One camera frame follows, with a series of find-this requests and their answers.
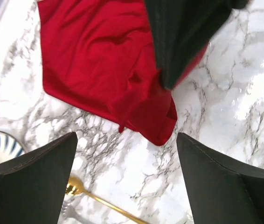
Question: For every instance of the silver fork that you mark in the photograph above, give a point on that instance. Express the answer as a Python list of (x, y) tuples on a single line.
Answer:
[(68, 210)]

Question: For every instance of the gold spoon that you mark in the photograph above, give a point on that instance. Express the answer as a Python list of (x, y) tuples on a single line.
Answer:
[(75, 187)]

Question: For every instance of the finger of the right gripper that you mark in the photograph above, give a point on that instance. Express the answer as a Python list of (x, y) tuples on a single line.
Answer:
[(181, 30)]

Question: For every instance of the red cloth napkin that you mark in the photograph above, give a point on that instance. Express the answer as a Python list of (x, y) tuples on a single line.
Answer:
[(98, 55)]

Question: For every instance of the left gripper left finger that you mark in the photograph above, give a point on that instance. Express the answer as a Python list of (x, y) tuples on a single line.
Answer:
[(32, 186)]

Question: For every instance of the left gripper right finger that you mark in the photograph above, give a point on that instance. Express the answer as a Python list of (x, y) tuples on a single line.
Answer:
[(221, 189)]

